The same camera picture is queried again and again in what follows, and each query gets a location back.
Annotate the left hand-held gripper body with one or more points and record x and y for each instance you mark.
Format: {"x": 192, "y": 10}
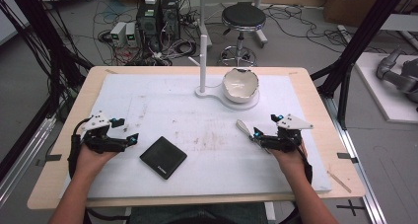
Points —
{"x": 98, "y": 136}

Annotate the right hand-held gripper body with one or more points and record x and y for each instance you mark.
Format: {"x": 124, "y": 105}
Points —
{"x": 286, "y": 140}

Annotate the person's right hand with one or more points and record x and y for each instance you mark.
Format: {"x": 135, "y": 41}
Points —
{"x": 291, "y": 161}

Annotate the person's left hand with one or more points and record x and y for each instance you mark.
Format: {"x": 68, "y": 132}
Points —
{"x": 92, "y": 160}

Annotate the black square case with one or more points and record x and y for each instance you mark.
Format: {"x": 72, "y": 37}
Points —
{"x": 163, "y": 157}

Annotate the wooden table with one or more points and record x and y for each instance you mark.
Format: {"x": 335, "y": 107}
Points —
{"x": 332, "y": 125}

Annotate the white ceramic bowl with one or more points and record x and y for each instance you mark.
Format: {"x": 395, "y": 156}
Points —
{"x": 240, "y": 84}

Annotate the black tape strip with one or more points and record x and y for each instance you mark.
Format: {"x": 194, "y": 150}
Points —
{"x": 347, "y": 157}
{"x": 49, "y": 159}

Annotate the white foam mat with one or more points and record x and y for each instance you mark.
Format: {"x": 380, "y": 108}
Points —
{"x": 197, "y": 158}

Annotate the thin wooden stick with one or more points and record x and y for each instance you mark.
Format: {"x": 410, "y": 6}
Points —
{"x": 339, "y": 182}

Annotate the small grey power supply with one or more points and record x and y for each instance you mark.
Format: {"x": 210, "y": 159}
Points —
{"x": 131, "y": 34}
{"x": 117, "y": 34}

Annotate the white stand with round base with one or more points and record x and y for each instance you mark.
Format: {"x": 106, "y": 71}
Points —
{"x": 203, "y": 62}

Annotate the black tape cross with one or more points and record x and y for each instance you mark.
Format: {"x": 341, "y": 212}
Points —
{"x": 351, "y": 207}

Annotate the person's dark pants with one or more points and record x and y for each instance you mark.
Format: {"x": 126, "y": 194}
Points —
{"x": 197, "y": 215}

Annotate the black computer tower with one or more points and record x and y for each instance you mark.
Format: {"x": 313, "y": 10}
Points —
{"x": 170, "y": 18}
{"x": 149, "y": 26}

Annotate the white platform board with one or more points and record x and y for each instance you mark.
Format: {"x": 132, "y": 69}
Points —
{"x": 384, "y": 102}

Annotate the black round stool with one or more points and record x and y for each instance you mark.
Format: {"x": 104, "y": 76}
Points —
{"x": 243, "y": 16}

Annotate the cardboard box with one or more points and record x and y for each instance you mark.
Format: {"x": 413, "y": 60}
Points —
{"x": 351, "y": 3}

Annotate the aluminium rail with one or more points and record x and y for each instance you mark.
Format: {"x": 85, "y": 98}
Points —
{"x": 358, "y": 171}
{"x": 23, "y": 158}

